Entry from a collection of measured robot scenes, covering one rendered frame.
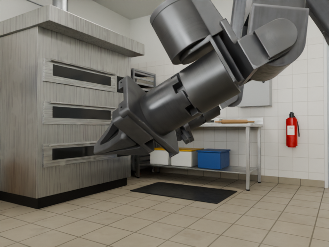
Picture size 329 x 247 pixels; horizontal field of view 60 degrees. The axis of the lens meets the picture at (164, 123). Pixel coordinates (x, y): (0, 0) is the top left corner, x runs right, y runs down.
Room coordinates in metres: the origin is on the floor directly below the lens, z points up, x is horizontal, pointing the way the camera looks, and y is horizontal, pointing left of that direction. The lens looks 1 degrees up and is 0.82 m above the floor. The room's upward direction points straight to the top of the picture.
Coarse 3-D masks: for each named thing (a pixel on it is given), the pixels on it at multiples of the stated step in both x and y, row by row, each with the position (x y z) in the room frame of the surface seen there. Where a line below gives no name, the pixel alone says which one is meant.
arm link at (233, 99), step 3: (237, 96) 0.75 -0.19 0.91; (228, 99) 0.76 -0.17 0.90; (231, 99) 0.76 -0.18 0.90; (234, 99) 0.76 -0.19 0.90; (225, 102) 0.77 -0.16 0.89; (228, 102) 0.76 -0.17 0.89; (231, 102) 0.76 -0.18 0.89; (234, 102) 0.76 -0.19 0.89; (222, 105) 0.77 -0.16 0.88; (225, 105) 0.77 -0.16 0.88; (228, 105) 0.77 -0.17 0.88; (222, 108) 0.77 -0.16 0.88
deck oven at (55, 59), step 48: (0, 48) 3.20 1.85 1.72; (48, 48) 2.96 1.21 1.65; (96, 48) 3.54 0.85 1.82; (0, 96) 3.20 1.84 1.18; (48, 96) 2.96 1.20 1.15; (96, 96) 3.54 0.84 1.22; (0, 144) 3.19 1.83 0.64; (48, 144) 2.93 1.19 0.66; (0, 192) 3.26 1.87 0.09; (48, 192) 2.97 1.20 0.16; (96, 192) 3.60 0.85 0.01
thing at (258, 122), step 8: (248, 120) 4.40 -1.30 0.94; (256, 120) 4.34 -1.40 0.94; (248, 128) 3.73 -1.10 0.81; (248, 136) 3.73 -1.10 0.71; (248, 144) 3.73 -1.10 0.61; (248, 152) 3.73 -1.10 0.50; (248, 160) 3.73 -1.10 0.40; (176, 168) 4.34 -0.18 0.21; (184, 168) 4.26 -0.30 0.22; (192, 168) 4.20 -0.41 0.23; (200, 168) 4.20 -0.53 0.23; (224, 168) 4.20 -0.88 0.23; (232, 168) 4.20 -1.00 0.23; (240, 168) 4.20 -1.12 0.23; (248, 168) 3.73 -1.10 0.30; (256, 168) 4.20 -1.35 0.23; (248, 176) 3.73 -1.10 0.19; (248, 184) 3.73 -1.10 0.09
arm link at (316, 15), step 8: (312, 0) 0.72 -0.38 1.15; (320, 0) 0.72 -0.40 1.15; (328, 0) 0.72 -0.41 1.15; (312, 8) 0.73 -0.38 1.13; (320, 8) 0.72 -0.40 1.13; (328, 8) 0.72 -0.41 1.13; (312, 16) 0.75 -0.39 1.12; (320, 16) 0.72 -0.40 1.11; (328, 16) 0.72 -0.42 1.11; (320, 24) 0.74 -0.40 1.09; (328, 24) 0.72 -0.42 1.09; (328, 32) 0.73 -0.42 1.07; (328, 40) 0.75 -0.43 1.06
